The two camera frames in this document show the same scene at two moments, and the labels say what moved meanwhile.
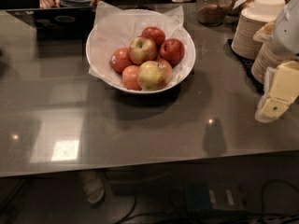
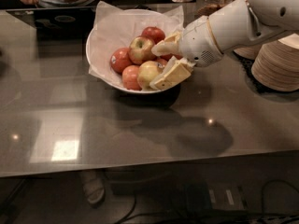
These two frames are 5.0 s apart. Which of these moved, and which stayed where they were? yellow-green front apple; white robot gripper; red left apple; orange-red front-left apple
Moved: white robot gripper
Stayed: red left apple; orange-red front-left apple; yellow-green front apple
